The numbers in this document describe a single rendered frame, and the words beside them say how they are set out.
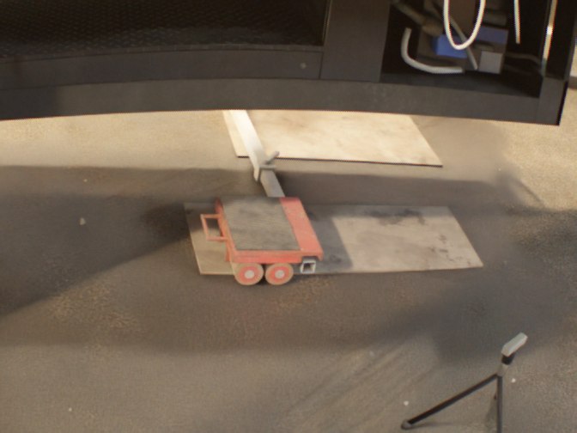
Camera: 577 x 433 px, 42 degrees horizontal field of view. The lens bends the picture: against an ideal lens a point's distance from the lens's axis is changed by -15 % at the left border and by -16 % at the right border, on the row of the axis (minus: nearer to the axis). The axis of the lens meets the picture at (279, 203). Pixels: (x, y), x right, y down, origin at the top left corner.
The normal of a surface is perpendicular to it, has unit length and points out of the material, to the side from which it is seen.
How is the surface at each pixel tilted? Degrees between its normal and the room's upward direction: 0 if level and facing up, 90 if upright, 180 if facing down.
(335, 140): 0
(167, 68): 90
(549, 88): 90
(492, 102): 90
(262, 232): 0
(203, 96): 90
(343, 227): 0
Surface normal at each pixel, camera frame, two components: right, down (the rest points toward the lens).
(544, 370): 0.16, -0.84
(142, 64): 0.22, 0.55
